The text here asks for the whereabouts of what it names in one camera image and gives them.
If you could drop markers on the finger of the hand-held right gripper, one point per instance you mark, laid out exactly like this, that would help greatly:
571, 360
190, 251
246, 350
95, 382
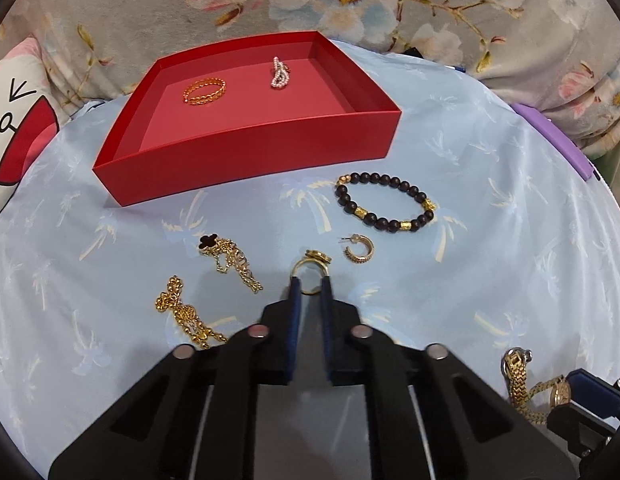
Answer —
592, 392
574, 425

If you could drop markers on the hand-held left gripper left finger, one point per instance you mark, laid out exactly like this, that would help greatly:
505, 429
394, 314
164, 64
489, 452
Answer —
293, 320

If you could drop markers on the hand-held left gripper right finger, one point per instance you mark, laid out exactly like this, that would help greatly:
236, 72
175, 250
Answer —
327, 320

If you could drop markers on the gold hoop earring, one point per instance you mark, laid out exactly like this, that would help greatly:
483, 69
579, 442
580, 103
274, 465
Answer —
362, 259

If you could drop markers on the gold wristwatch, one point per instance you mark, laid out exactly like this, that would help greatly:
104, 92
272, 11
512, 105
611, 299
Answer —
514, 375

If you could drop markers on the red cardboard box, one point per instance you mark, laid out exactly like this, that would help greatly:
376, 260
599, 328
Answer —
250, 145

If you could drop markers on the purple flat object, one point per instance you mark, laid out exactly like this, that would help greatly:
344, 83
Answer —
554, 135

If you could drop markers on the grey floral blanket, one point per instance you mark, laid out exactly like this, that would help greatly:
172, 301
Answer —
200, 5

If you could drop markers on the white cat-face pillow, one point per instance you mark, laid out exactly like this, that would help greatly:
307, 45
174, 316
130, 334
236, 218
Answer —
20, 130

